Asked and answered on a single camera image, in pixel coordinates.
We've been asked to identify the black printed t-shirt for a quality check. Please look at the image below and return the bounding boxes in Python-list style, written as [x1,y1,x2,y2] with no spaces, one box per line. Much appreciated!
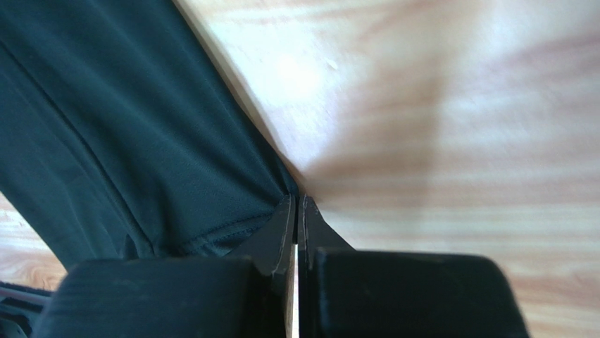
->
[1,1,298,269]

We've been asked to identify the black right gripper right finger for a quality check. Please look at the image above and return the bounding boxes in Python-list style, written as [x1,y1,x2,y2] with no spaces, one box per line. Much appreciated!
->
[298,195,354,337]

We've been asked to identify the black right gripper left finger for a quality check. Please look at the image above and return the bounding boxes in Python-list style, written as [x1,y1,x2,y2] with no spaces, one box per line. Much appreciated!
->
[227,195,296,337]

